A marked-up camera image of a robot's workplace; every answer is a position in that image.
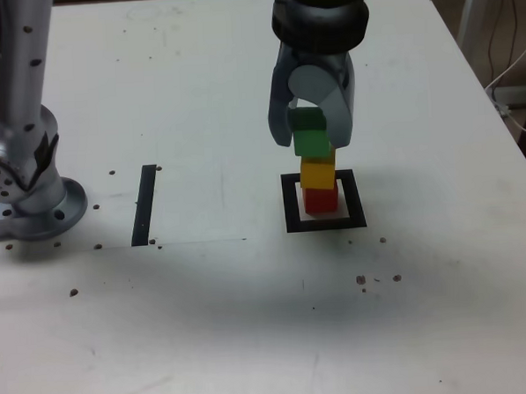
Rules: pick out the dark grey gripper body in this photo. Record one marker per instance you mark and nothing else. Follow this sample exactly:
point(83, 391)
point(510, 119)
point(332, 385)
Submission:
point(326, 59)

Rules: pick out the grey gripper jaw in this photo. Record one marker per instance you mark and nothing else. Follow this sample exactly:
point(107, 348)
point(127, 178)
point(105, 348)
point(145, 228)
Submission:
point(340, 113)

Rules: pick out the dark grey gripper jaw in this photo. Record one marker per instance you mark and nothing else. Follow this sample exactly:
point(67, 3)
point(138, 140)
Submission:
point(280, 112)

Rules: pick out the green cube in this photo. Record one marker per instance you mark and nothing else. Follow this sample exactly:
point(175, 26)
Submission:
point(311, 141)

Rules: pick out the yellow cube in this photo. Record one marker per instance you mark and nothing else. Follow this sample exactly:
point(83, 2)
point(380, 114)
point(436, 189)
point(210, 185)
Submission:
point(317, 174)

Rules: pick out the red cube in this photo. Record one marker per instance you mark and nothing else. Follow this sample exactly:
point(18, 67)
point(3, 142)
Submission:
point(320, 200)

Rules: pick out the black tape square outline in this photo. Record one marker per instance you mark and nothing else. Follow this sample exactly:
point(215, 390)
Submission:
point(356, 201)

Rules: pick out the black tape strip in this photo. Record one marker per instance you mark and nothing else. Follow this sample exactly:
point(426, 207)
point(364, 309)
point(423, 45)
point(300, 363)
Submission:
point(143, 207)

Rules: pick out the white metal frame leg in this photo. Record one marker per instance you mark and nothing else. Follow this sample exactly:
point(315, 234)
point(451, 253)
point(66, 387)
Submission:
point(471, 9)

